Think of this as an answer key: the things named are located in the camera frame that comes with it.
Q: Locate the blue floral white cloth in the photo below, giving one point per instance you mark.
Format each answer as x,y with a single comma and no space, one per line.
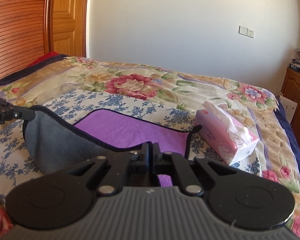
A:
130,102

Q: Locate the floral blanket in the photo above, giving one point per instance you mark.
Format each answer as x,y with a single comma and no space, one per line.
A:
165,80

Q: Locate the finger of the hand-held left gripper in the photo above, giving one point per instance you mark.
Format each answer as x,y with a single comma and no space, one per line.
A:
25,114

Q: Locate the white cardboard box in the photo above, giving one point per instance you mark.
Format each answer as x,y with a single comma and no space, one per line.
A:
288,108

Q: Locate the purple and grey towel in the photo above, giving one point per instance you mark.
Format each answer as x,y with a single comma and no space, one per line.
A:
130,130

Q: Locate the wooden cabinet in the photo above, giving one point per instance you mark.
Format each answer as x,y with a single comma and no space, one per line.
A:
298,97

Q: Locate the white wall switch socket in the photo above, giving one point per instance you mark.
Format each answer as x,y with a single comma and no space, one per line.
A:
246,31

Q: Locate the pink tissue pack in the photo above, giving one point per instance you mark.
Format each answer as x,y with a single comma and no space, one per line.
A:
222,135

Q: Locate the red cloth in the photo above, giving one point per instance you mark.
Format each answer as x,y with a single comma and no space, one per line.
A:
46,58

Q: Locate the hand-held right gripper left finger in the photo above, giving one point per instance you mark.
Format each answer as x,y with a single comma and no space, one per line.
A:
145,156

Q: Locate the wooden door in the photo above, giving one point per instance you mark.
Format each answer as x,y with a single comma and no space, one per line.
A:
68,17

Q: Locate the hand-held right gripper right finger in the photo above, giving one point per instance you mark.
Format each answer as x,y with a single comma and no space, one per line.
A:
155,156

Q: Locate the slatted wooden headboard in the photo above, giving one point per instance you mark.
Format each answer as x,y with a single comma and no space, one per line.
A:
15,30

